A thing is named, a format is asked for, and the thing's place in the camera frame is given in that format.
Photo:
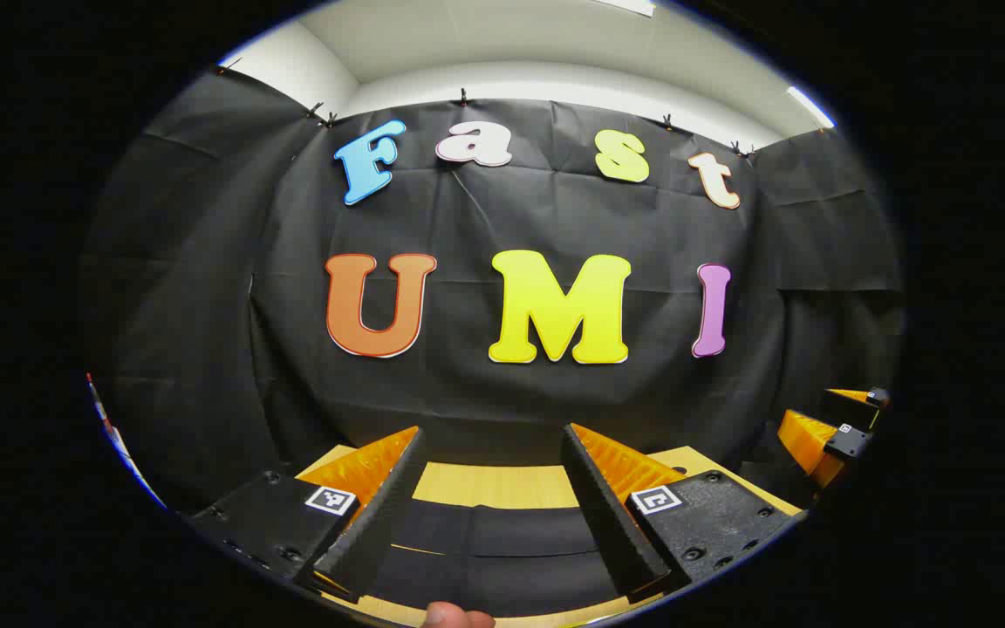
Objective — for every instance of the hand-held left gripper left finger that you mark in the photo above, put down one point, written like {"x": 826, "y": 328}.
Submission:
{"x": 380, "y": 515}

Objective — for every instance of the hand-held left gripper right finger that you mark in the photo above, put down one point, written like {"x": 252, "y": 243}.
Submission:
{"x": 611, "y": 523}

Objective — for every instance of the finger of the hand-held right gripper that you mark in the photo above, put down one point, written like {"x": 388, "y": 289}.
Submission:
{"x": 847, "y": 407}
{"x": 803, "y": 440}

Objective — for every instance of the dark grey jeans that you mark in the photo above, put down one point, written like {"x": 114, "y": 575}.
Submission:
{"x": 502, "y": 530}

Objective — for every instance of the white ceiling light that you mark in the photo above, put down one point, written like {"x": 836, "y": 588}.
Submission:
{"x": 810, "y": 106}
{"x": 626, "y": 5}

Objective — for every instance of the row of black cloth clips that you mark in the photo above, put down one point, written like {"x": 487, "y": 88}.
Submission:
{"x": 463, "y": 98}

